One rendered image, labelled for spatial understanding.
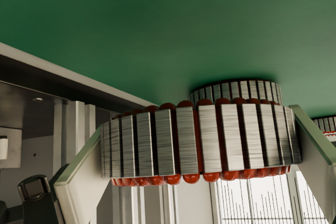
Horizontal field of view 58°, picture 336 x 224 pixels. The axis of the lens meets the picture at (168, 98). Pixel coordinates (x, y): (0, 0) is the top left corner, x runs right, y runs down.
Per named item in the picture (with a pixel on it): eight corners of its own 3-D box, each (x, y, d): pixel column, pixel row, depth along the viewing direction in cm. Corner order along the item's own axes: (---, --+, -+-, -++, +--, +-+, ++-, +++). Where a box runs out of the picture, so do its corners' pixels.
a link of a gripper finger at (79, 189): (82, 238, 14) (67, 238, 14) (119, 162, 21) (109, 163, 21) (67, 183, 13) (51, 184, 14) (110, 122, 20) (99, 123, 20)
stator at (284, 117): (62, 109, 14) (61, 194, 13) (319, 81, 12) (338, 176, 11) (131, 132, 25) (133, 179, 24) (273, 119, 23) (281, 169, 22)
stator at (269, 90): (175, 87, 34) (177, 119, 33) (279, 69, 31) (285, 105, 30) (199, 104, 45) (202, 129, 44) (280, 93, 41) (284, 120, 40)
